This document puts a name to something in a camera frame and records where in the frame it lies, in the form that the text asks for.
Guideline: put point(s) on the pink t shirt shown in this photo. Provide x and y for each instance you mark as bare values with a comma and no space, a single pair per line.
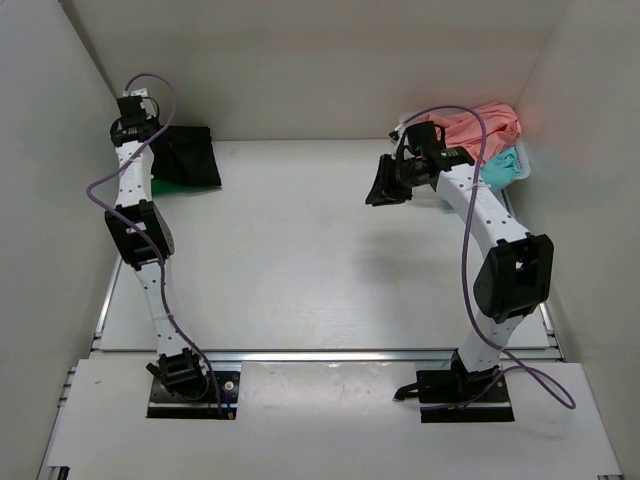
480,127

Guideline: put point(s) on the teal t shirt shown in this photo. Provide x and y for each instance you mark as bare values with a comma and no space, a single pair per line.
460,177

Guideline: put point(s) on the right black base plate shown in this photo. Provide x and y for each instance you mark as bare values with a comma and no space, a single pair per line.
445,399

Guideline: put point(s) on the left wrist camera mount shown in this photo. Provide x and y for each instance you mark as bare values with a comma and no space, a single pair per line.
141,93

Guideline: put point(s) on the black t shirt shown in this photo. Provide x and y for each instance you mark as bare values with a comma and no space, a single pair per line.
184,155

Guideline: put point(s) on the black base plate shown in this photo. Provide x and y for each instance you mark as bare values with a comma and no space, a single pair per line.
445,399
201,404

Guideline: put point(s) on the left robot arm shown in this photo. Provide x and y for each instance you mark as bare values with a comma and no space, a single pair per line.
273,174

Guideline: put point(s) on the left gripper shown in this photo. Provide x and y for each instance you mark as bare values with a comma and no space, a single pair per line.
153,119

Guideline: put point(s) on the green folded t shirt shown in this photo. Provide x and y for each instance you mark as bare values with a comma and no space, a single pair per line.
164,188

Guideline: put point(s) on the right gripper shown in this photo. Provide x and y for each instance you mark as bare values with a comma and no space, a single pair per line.
383,192

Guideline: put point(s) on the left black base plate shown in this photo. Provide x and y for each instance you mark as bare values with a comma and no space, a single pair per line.
201,404

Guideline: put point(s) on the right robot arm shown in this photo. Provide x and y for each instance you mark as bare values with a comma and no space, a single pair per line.
514,277

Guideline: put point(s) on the white plastic basket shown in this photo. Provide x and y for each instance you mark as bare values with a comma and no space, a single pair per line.
409,118

